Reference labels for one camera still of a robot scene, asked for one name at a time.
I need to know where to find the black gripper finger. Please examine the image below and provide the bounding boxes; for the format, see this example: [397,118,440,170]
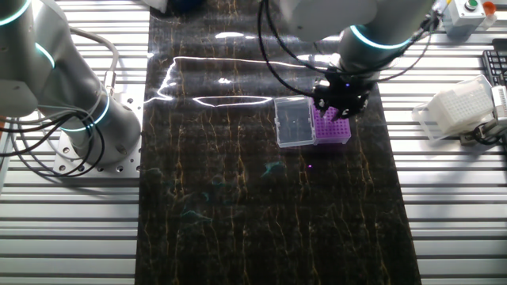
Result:
[331,101,369,122]
[312,94,333,120]

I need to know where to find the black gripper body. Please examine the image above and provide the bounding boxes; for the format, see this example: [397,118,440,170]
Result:
[314,74,375,106]

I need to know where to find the purple pipette tip holder box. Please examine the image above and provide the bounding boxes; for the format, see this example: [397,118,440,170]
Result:
[273,94,353,150]

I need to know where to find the white pipette tip box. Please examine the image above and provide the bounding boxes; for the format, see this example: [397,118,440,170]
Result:
[411,74,496,142]

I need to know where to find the dark marble pattern mat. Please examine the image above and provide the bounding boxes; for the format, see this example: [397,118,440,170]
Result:
[134,0,423,285]

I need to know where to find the grey green button box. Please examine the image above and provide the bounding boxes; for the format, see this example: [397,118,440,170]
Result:
[440,0,487,40]

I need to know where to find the black keyboard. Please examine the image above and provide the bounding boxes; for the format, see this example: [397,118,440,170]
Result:
[482,38,507,86]

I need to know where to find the orange capped white object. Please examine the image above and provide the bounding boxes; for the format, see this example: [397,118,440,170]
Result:
[481,1,498,31]

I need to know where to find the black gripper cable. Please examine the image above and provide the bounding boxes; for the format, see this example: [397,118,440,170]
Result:
[256,0,436,99]

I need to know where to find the black coiled cable bundle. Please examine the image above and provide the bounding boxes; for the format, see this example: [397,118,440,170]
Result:
[419,9,443,32]

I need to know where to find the black cable loop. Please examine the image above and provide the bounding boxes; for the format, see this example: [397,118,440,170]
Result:
[471,125,495,146]

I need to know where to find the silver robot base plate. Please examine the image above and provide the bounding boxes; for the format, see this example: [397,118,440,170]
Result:
[53,85,144,175]

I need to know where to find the grey hose cable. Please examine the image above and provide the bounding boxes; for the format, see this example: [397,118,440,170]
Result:
[69,26,120,96]

